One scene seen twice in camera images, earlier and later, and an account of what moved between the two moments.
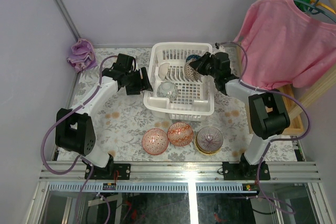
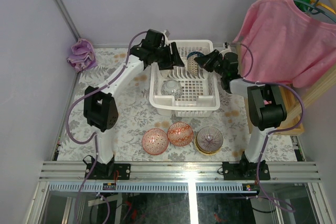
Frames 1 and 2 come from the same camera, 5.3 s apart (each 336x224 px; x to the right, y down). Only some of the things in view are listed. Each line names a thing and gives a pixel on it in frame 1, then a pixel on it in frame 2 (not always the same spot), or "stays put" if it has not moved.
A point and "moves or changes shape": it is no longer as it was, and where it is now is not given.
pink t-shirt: [284, 45] stays put
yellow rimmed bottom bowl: [205, 153] stays put
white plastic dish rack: [173, 94] moves or changes shape
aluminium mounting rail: [280, 171] stays put
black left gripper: [142, 81] to [168, 56]
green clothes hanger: [304, 2] stays put
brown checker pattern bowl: [191, 74] moves or changes shape
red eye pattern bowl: [155, 141] stays put
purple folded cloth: [83, 55] stays put
